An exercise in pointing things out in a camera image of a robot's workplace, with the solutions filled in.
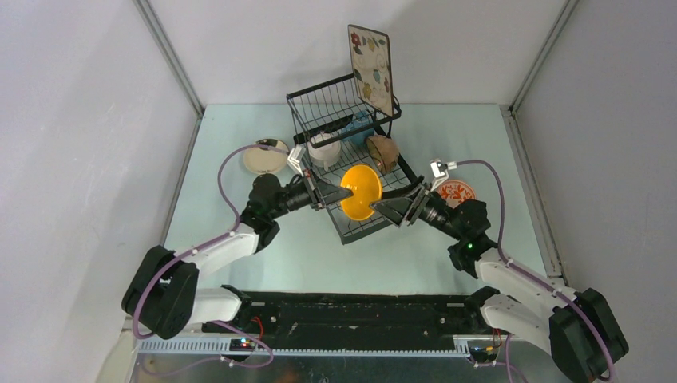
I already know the orange white patterned bowl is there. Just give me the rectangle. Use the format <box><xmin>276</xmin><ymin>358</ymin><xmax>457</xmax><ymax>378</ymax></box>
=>
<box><xmin>436</xmin><ymin>180</ymin><xmax>476</xmax><ymax>208</ymax></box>

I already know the yellow plastic bowl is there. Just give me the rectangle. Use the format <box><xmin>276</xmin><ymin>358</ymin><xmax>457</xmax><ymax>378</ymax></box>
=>
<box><xmin>340</xmin><ymin>164</ymin><xmax>382</xmax><ymax>221</ymax></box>

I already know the white two-handled soup cup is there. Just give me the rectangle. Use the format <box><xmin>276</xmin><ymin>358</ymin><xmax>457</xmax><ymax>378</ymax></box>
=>
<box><xmin>307</xmin><ymin>132</ymin><xmax>342</xmax><ymax>171</ymax></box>

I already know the round cream plate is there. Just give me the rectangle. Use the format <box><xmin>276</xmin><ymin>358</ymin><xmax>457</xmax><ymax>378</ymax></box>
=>
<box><xmin>243</xmin><ymin>138</ymin><xmax>289</xmax><ymax>175</ymax></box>

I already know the tan bowl with dark rim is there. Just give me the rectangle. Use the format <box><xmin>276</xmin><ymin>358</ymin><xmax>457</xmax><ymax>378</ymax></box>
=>
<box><xmin>365</xmin><ymin>135</ymin><xmax>400</xmax><ymax>175</ymax></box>

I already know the blue floral mug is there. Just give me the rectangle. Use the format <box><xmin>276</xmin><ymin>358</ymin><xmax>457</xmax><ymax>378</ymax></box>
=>
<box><xmin>343</xmin><ymin>110</ymin><xmax>374</xmax><ymax>145</ymax></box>

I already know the square floral ceramic plate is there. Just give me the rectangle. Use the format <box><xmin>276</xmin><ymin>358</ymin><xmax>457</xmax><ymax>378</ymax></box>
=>
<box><xmin>347</xmin><ymin>24</ymin><xmax>395</xmax><ymax>117</ymax></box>

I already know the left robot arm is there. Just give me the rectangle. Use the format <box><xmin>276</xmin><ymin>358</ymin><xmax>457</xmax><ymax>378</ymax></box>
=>
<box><xmin>121</xmin><ymin>174</ymin><xmax>353</xmax><ymax>340</ymax></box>

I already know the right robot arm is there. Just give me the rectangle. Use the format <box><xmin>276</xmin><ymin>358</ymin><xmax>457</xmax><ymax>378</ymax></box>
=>
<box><xmin>370</xmin><ymin>184</ymin><xmax>629</xmax><ymax>382</ymax></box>

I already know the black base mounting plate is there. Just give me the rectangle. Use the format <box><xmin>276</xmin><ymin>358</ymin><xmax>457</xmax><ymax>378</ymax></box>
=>
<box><xmin>231</xmin><ymin>291</ymin><xmax>493</xmax><ymax>351</ymax></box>

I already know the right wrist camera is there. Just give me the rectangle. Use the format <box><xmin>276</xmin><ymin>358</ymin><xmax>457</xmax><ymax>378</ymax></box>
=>
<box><xmin>430</xmin><ymin>159</ymin><xmax>457</xmax><ymax>192</ymax></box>

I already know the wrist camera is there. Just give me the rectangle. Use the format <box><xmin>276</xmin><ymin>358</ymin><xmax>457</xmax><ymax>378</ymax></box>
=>
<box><xmin>287</xmin><ymin>144</ymin><xmax>306</xmax><ymax>176</ymax></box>
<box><xmin>430</xmin><ymin>159</ymin><xmax>457</xmax><ymax>192</ymax></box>

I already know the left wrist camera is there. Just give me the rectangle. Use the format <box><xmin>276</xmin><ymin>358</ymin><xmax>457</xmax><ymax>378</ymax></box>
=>
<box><xmin>287</xmin><ymin>144</ymin><xmax>306</xmax><ymax>176</ymax></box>

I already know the black wire dish rack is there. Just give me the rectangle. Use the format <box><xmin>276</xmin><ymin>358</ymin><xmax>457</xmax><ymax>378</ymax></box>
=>
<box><xmin>286</xmin><ymin>73</ymin><xmax>418</xmax><ymax>245</ymax></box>

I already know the grey slotted cable duct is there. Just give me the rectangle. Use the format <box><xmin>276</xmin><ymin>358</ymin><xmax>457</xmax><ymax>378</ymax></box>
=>
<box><xmin>136</xmin><ymin>338</ymin><xmax>472</xmax><ymax>358</ymax></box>

